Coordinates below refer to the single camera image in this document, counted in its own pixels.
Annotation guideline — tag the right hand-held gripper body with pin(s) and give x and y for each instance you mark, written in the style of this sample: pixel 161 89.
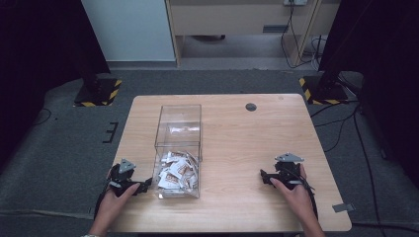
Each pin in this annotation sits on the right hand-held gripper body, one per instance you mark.
pixel 289 173

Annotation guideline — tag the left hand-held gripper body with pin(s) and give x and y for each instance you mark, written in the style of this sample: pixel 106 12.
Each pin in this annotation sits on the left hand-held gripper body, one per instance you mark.
pixel 122 176

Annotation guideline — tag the pile of white packets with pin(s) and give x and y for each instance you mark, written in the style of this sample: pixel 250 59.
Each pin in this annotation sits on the pile of white packets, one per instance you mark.
pixel 178 173

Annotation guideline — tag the clear acrylic box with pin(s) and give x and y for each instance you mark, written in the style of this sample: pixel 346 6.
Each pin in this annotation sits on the clear acrylic box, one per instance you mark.
pixel 179 151

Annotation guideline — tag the person's right hand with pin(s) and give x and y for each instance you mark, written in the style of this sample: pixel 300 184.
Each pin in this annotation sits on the person's right hand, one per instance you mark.
pixel 296 199

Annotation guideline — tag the person's left hand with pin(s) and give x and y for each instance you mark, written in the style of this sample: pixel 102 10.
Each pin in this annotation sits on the person's left hand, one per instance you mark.
pixel 113 204

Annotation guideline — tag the white wristband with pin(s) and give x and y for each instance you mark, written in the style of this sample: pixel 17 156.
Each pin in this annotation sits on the white wristband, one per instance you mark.
pixel 89 235

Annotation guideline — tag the grey table grommet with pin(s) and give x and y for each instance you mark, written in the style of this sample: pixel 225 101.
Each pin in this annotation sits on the grey table grommet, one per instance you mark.
pixel 251 107

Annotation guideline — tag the striped black stand base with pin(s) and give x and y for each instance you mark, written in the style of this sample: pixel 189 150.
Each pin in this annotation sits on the striped black stand base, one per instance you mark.
pixel 324 92
pixel 99 94

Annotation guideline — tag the white panel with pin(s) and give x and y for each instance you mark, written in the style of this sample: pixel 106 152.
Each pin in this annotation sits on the white panel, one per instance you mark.
pixel 128 29

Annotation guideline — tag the black curtain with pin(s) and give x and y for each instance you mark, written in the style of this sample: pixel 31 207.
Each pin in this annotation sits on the black curtain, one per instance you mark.
pixel 39 49
pixel 378 49

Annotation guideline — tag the light wooden cabinet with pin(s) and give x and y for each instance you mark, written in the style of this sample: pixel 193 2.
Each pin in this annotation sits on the light wooden cabinet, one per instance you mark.
pixel 230 16

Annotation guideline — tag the white power strip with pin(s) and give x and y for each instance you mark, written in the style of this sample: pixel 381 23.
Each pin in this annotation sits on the white power strip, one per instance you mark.
pixel 295 2

